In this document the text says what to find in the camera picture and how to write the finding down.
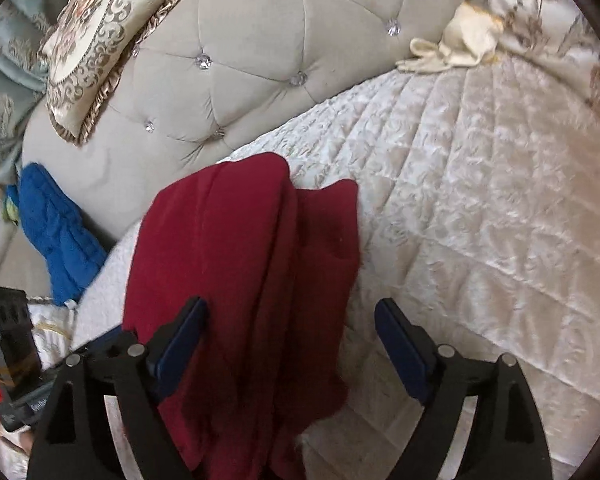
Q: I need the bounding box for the blue quilted cloth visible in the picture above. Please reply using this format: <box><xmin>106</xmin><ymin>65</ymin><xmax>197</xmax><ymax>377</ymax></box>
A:
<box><xmin>17</xmin><ymin>161</ymin><xmax>108</xmax><ymax>307</ymax></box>

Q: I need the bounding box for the floral fringed cushion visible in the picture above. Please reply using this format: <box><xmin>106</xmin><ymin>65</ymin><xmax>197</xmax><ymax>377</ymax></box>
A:
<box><xmin>37</xmin><ymin>0</ymin><xmax>211</xmax><ymax>147</ymax></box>

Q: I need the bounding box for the dark red garment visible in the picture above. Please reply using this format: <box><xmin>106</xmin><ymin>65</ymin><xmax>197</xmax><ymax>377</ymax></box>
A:
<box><xmin>121</xmin><ymin>152</ymin><xmax>363</xmax><ymax>480</ymax></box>

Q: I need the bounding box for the cream cloth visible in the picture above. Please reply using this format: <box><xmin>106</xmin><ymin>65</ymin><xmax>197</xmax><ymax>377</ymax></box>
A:
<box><xmin>395</xmin><ymin>2</ymin><xmax>506</xmax><ymax>73</ymax></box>

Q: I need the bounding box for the beige damask fabric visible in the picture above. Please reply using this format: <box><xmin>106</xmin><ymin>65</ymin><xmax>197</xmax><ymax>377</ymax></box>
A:
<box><xmin>480</xmin><ymin>0</ymin><xmax>600</xmax><ymax>126</ymax></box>

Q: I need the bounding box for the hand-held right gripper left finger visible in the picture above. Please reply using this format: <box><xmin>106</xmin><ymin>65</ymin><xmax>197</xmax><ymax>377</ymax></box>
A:
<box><xmin>27</xmin><ymin>296</ymin><xmax>210</xmax><ymax>480</ymax></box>

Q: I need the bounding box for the pale blue damask cushion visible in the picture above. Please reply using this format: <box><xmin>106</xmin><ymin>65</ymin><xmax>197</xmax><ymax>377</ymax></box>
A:
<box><xmin>0</xmin><ymin>0</ymin><xmax>96</xmax><ymax>186</ymax></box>

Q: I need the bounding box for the white satin gold-trimmed cushion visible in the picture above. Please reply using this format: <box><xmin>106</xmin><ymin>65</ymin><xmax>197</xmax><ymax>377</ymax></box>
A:
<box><xmin>27</xmin><ymin>300</ymin><xmax>78</xmax><ymax>361</ymax></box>

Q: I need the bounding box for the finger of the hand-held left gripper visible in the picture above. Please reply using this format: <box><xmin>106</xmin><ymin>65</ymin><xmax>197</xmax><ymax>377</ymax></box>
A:
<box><xmin>55</xmin><ymin>327</ymin><xmax>136</xmax><ymax>376</ymax></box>

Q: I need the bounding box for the green yellow cloth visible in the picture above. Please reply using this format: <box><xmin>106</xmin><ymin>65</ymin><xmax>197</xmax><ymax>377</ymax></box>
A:
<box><xmin>1</xmin><ymin>185</ymin><xmax>22</xmax><ymax>225</ymax></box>

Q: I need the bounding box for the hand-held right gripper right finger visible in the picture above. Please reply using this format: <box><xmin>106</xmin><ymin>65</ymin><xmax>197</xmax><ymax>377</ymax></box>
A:
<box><xmin>374</xmin><ymin>298</ymin><xmax>553</xmax><ymax>480</ymax></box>

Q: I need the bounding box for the white quilted blanket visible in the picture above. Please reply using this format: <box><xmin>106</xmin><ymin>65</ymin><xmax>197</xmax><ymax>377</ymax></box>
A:
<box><xmin>70</xmin><ymin>52</ymin><xmax>600</xmax><ymax>480</ymax></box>

